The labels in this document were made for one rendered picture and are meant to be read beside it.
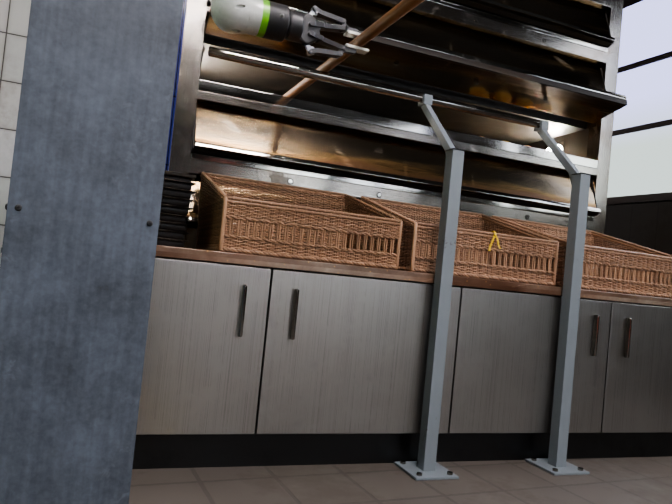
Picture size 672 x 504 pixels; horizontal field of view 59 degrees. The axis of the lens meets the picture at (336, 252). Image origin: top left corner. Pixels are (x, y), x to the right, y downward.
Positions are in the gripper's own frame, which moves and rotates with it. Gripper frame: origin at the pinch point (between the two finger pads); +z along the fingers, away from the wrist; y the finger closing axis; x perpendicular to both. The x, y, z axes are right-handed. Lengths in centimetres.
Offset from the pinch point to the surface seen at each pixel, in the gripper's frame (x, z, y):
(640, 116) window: -156, 278, -64
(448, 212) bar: 1, 34, 43
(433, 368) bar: 1, 34, 89
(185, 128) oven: -61, -36, 19
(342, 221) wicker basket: -11, 5, 49
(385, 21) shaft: 19.3, -0.7, 1.2
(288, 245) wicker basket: -11, -10, 57
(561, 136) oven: -83, 147, -14
